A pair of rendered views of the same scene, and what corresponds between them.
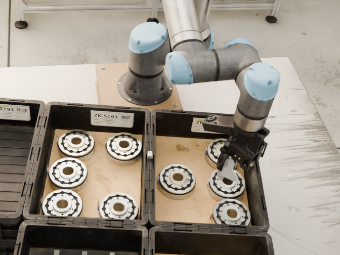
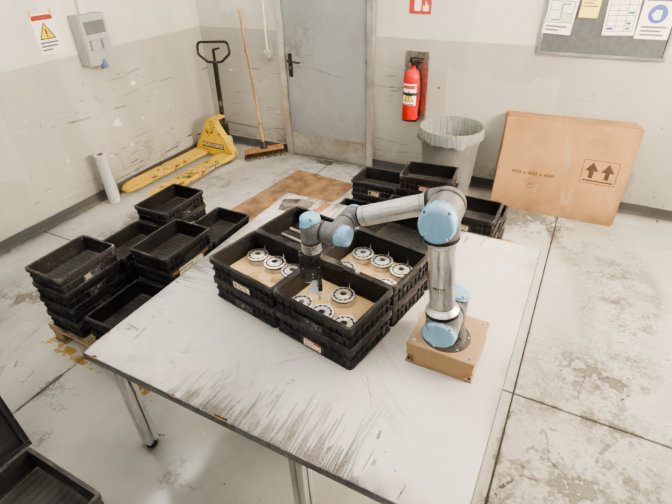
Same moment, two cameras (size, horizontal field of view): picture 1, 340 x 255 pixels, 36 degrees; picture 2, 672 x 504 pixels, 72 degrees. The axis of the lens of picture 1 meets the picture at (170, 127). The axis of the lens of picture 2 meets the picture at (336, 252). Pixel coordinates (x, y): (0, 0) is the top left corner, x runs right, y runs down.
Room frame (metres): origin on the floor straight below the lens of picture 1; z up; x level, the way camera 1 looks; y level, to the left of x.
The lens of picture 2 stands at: (1.97, -1.10, 2.10)
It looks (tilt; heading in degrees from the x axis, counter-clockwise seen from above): 34 degrees down; 136
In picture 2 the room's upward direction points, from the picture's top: 2 degrees counter-clockwise
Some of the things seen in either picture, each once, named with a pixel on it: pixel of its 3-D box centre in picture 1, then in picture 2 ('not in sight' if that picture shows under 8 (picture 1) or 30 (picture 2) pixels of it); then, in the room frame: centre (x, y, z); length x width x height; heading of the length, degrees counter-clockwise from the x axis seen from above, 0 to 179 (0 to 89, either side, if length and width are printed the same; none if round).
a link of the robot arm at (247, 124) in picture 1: (251, 115); (311, 246); (0.87, -0.18, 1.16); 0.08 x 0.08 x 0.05
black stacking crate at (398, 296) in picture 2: (92, 172); (373, 266); (0.86, 0.19, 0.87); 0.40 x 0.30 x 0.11; 8
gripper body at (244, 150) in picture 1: (245, 140); (310, 264); (0.87, -0.19, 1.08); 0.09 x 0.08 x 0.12; 55
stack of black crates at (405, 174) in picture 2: not in sight; (427, 198); (0.12, 1.67, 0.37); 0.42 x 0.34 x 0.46; 18
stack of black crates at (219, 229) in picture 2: not in sight; (220, 243); (-0.62, 0.22, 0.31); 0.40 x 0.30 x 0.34; 108
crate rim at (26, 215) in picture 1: (92, 160); (374, 257); (0.86, 0.19, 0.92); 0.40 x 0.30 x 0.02; 8
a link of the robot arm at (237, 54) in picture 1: (237, 62); (337, 232); (0.96, -0.13, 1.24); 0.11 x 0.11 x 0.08; 20
